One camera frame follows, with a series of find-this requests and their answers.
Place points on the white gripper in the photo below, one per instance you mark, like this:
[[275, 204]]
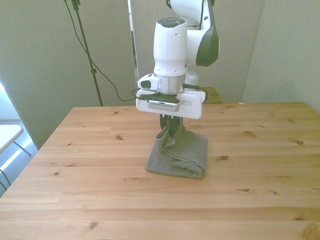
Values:
[[192, 107]]

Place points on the grey terry towel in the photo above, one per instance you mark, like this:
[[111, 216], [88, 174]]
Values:
[[185, 152]]

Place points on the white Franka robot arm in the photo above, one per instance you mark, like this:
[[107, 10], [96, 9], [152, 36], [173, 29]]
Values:
[[170, 50]]

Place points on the white upright board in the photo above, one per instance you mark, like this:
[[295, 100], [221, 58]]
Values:
[[134, 42]]

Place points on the white folding table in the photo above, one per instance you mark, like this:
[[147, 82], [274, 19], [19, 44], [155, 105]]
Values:
[[8, 136]]

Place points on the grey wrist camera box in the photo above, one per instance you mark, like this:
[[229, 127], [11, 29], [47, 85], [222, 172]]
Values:
[[163, 103]]

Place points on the black camera stand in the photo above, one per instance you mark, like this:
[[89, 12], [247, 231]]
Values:
[[86, 50]]

